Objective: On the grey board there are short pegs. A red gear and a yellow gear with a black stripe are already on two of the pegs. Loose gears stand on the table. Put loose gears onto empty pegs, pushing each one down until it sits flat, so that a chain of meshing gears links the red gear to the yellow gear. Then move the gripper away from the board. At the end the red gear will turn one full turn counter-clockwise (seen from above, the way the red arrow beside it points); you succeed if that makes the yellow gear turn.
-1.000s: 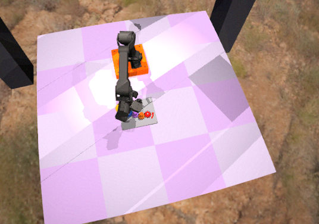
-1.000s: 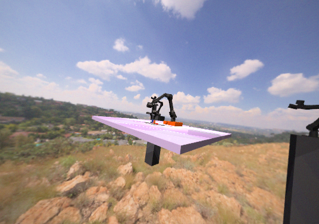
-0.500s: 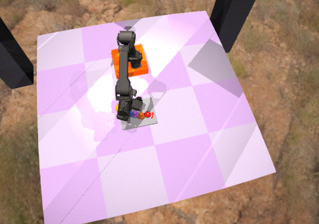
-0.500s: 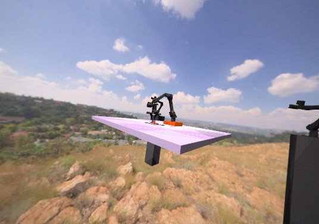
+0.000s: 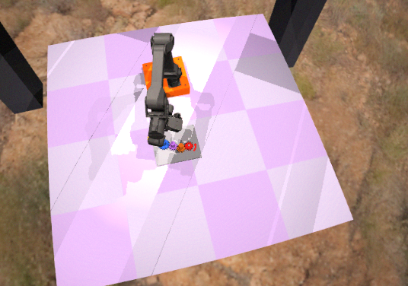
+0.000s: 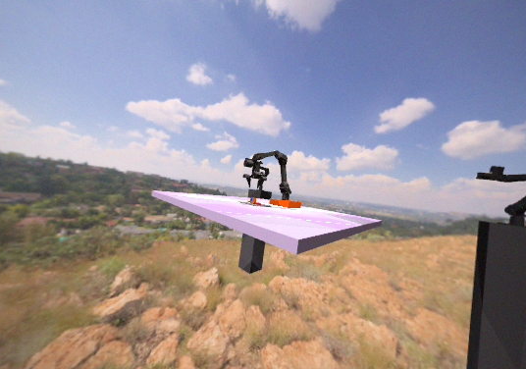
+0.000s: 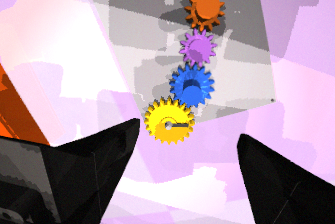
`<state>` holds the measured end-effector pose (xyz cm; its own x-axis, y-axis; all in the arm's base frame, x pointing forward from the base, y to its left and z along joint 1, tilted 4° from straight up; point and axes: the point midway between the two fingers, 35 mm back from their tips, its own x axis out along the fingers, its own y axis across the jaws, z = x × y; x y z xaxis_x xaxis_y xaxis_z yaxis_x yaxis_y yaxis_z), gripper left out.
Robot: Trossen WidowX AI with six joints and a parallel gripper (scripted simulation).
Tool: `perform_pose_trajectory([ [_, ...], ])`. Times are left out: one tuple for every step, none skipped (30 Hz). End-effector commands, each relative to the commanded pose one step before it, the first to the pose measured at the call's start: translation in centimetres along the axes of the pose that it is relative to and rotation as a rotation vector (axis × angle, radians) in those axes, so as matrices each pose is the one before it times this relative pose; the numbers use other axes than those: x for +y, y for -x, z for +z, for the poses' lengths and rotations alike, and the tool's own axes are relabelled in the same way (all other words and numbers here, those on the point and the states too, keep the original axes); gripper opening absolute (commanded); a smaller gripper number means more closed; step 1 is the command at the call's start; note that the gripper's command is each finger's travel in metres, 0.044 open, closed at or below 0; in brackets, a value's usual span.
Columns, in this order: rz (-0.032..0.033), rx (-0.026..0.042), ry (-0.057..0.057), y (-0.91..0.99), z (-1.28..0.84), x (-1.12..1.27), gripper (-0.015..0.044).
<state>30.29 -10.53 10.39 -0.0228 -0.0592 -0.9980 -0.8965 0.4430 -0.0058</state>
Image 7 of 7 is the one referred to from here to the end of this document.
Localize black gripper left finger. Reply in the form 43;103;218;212
0;118;140;224

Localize yellow gear with black stripe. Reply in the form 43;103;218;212
144;97;195;145

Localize blue gear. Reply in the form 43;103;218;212
169;63;215;108

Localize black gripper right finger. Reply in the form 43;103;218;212
236;133;335;224

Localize purple gear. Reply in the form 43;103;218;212
179;28;218;67

